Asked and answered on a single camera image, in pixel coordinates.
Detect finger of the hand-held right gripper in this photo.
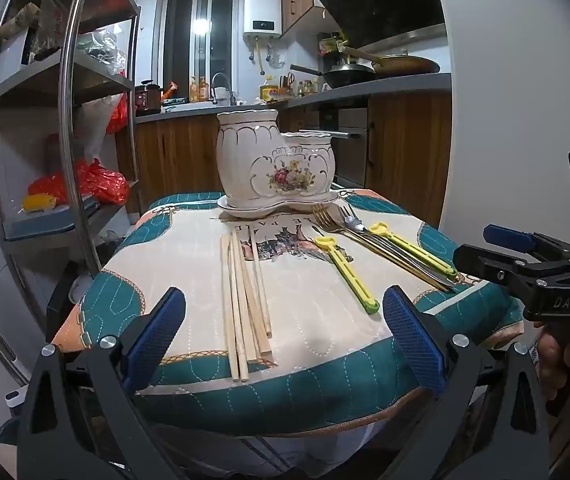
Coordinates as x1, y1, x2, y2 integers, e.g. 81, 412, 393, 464
452, 244, 568, 292
483, 224, 570, 263

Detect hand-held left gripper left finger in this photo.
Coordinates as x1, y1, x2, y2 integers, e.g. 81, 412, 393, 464
17, 287, 186, 480

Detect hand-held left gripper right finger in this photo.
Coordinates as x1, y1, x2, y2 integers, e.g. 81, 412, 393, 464
382, 285, 550, 480

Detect wooden chopstick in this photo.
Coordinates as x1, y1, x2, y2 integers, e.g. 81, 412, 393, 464
244, 226, 268, 357
250, 224, 273, 338
221, 236, 240, 383
238, 239, 258, 365
230, 230, 249, 383

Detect yellow green plastic utensil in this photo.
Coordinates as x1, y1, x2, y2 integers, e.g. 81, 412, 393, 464
369, 222, 460, 281
315, 236, 380, 315

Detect silver fork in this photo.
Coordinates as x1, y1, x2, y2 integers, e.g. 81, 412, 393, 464
337, 202, 458, 286

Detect gold fork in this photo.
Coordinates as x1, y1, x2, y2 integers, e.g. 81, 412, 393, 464
311, 204, 454, 292

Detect white floral ceramic utensil holder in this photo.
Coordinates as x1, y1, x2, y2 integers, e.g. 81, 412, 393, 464
215, 109, 340, 220

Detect teal cream printed quilted cloth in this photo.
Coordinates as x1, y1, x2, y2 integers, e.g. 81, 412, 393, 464
50, 187, 526, 423

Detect wooden lower cabinets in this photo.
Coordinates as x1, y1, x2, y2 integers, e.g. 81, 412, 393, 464
115, 92, 453, 221

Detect teal board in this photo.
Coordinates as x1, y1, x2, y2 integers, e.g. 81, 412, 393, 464
4, 199, 102, 241

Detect red plastic bag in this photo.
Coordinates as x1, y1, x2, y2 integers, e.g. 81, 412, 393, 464
30, 159, 130, 207
106, 94, 129, 135

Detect built-in oven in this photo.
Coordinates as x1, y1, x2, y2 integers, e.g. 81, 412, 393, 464
319, 105, 370, 188

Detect yellow object on shelf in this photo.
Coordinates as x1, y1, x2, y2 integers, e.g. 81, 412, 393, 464
23, 194, 58, 212

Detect grey kitchen countertop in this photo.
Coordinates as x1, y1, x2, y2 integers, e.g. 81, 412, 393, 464
135, 72, 453, 123

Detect black wok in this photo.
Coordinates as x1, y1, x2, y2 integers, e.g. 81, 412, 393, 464
290, 62, 378, 90

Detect red pressure cooker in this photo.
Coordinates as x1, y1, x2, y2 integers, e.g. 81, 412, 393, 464
135, 80, 162, 117

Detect metal shelf rack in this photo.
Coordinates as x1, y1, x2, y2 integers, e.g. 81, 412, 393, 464
0, 0, 143, 391

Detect metal faucet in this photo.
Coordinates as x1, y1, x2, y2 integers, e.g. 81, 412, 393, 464
211, 72, 238, 106

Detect black range hood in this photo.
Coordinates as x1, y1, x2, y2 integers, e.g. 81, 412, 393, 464
310, 0, 448, 50

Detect clear plastic bags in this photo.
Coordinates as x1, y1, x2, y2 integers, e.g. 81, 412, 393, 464
77, 30, 128, 77

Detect window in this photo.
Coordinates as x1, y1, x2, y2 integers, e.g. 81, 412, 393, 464
157, 0, 238, 103

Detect white water heater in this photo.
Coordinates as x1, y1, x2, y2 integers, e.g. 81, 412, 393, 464
242, 0, 284, 40

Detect frying pan with wooden handle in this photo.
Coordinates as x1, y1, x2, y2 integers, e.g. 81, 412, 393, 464
342, 45, 440, 78

